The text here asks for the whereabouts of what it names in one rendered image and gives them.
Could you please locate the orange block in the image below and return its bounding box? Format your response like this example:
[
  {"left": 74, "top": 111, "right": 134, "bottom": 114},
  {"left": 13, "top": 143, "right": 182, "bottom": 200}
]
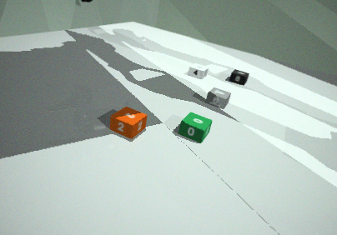
[{"left": 110, "top": 107, "right": 147, "bottom": 139}]

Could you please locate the green block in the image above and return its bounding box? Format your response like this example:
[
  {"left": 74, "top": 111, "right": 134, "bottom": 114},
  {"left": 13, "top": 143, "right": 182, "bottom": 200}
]
[{"left": 179, "top": 112, "right": 212, "bottom": 143}]

